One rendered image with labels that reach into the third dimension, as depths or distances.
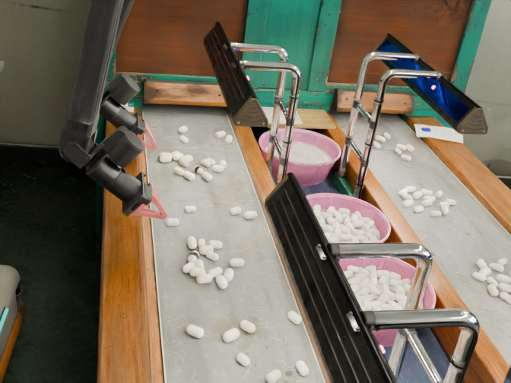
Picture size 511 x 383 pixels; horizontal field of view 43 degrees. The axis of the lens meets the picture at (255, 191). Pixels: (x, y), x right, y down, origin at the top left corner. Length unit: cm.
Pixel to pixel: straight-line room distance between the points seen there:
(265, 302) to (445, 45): 138
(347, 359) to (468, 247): 102
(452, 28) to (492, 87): 115
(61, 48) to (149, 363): 223
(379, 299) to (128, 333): 57
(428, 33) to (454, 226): 83
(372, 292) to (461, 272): 27
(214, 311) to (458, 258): 68
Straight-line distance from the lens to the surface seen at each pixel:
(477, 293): 162
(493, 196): 205
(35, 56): 327
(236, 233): 163
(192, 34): 221
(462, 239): 182
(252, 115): 146
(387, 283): 157
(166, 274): 147
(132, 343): 126
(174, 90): 221
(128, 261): 146
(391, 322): 83
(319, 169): 200
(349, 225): 174
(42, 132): 341
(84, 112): 134
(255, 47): 180
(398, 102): 242
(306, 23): 227
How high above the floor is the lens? 162
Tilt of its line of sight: 29 degrees down
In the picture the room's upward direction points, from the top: 8 degrees clockwise
